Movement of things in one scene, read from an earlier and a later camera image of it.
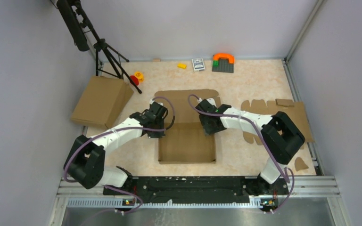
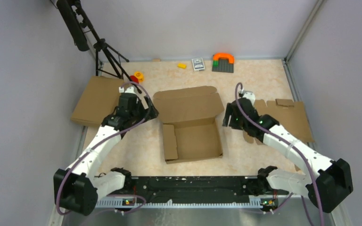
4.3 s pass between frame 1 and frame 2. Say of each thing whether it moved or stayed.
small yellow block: stayed
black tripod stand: stayed
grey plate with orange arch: stayed
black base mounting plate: stayed
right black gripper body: moved
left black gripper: moved
